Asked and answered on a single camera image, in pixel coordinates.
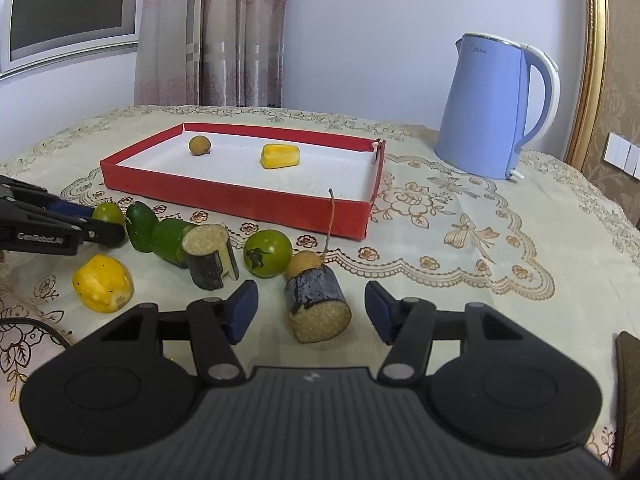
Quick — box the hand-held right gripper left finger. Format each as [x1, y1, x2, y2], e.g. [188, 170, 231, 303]
[95, 280, 260, 387]

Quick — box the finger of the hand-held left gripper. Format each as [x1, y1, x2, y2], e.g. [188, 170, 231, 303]
[81, 219, 127, 249]
[25, 187, 97, 219]

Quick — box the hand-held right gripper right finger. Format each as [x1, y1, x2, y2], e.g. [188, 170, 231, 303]
[364, 281, 548, 385]

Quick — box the green tomato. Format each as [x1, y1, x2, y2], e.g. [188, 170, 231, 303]
[243, 229, 293, 278]
[91, 201, 126, 226]

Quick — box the cucumber end piece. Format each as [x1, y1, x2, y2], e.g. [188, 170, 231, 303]
[124, 201, 160, 253]

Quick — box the yellow fruit chunk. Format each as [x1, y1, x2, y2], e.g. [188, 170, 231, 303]
[72, 255, 135, 314]
[260, 143, 302, 170]

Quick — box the eggplant chunk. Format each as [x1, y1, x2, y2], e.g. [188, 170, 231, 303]
[284, 265, 352, 344]

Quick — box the red cardboard box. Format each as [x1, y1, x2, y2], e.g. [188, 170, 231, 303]
[100, 122, 387, 241]

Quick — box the cut cucumber piece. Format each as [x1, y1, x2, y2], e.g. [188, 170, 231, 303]
[150, 218, 198, 267]

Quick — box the window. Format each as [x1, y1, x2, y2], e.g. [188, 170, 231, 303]
[0, 0, 146, 78]

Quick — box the blue electric kettle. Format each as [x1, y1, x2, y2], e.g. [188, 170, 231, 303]
[434, 32, 561, 181]

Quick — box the patterned pink curtain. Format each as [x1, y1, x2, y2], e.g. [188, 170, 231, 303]
[134, 0, 291, 110]

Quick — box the brown flat object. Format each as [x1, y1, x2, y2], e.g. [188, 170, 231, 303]
[614, 331, 640, 471]

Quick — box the black cable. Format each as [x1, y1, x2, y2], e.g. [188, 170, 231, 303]
[0, 317, 72, 350]

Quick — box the white wall switch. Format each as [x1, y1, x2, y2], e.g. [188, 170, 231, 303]
[604, 131, 640, 181]

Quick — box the gold ornate frame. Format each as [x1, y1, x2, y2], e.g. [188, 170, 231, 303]
[565, 0, 613, 173]

